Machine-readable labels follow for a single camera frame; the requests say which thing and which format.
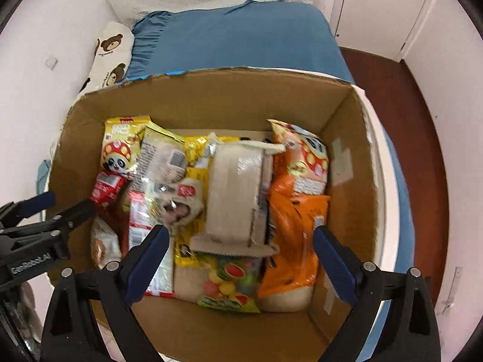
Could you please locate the colourful fruit candy bag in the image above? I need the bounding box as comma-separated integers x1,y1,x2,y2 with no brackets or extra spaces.
196,254,263,313

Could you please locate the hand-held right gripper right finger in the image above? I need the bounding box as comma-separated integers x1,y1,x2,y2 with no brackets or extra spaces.
314,226,440,362

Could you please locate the bear print pillow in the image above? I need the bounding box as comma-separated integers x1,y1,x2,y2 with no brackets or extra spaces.
81,22,134,95

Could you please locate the brown cardboard box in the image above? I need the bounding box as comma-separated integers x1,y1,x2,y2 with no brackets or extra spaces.
45,67,380,362

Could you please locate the orange panda snack bag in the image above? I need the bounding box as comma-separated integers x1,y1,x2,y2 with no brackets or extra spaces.
267,119,330,197

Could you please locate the yellow panda snack bag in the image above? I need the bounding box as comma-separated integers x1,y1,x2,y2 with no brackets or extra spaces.
100,116,152,179

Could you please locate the small red snack packet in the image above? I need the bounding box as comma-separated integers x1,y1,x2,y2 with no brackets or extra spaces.
90,171,126,209

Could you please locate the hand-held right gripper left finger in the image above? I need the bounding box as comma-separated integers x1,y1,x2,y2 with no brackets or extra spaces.
40,225,170,362

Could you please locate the white wardrobe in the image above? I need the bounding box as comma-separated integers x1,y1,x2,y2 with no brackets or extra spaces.
328,0,438,61

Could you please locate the white wall strip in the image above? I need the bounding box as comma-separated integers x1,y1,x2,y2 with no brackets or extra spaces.
440,268,463,313

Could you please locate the small round pastry packet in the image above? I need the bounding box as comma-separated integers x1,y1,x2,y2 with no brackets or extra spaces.
90,217,121,270

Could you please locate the white and yellow snack packet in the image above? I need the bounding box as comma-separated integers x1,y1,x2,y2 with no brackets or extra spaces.
132,122,187,197

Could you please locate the white dotted pattern mat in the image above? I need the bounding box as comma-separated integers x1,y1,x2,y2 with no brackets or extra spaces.
166,66,401,362

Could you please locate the plain orange snack bag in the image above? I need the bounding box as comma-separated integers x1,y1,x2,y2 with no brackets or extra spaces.
258,192,332,298

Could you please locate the blue bed sheet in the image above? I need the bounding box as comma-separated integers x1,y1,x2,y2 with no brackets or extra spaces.
123,0,416,362

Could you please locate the beige snack packet red label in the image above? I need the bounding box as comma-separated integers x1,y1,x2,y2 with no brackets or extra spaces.
151,179,205,236

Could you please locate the red and white striped packet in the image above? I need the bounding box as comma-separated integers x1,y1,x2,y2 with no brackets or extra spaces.
127,190,176,298

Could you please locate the beige foil snack bag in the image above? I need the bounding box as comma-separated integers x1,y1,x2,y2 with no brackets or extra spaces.
189,141,287,259

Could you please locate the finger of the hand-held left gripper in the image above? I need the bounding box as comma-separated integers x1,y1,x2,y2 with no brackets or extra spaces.
23,199,96,236
0,192,56,231

